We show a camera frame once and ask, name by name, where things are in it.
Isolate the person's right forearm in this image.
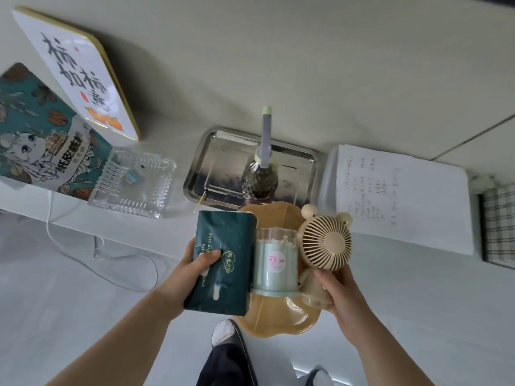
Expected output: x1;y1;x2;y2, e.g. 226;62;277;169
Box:
336;313;435;386

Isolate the dark green tissue pack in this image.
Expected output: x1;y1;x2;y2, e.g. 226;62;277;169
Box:
183;210;258;314

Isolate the person's right leg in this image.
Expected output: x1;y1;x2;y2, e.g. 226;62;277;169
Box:
304;365;335;386

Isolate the person's left leg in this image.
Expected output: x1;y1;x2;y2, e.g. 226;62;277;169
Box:
196;318;258;386

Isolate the person's left forearm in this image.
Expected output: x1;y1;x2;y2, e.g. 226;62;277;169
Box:
46;291;182;386

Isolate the white handwritten paper stack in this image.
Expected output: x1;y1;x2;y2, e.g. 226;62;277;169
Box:
318;144;475;256

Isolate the clear glass ashtray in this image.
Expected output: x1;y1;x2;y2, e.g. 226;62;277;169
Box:
87;150;177;220

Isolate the clear cotton swab container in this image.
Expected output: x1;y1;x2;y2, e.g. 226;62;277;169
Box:
251;227;301;298

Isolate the stainless steel tray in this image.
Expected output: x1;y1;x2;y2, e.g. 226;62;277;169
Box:
183;126;319;212

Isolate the person's leg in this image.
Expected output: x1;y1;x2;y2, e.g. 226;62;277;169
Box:
196;318;258;386
304;365;335;386

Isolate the glass bottle with pump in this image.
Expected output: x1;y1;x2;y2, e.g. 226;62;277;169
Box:
241;106;279;205

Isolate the person's right hand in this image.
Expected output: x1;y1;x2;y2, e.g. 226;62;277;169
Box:
313;264;377;338

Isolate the person's left hand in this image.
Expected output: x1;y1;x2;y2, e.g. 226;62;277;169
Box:
154;236;223;318

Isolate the white cable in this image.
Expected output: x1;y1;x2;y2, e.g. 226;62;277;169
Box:
46;188;160;293

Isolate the beige bear-shaped mini fan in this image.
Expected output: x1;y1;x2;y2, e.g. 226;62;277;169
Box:
297;204;354;310

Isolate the white calligraphy plaque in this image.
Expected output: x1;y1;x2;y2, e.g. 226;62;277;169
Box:
12;6;142;142

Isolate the golden flower-shaped snack tray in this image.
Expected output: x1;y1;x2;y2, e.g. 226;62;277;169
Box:
233;201;322;340

